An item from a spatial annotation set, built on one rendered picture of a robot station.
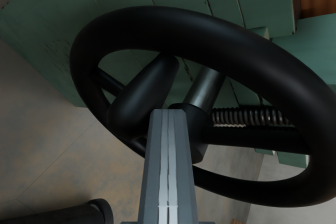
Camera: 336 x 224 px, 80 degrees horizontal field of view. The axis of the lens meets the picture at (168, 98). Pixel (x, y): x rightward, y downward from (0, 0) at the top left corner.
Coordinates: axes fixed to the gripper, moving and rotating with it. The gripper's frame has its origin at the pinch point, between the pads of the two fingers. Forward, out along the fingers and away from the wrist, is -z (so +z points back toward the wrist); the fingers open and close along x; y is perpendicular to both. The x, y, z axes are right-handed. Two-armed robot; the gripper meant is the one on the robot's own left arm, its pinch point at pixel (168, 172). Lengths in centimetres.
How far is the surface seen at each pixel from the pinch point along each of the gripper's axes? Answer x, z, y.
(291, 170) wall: 206, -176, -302
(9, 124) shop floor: -60, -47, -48
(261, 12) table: 12.2, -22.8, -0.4
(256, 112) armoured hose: 10.9, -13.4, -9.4
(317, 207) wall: 210, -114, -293
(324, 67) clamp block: 16.1, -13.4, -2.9
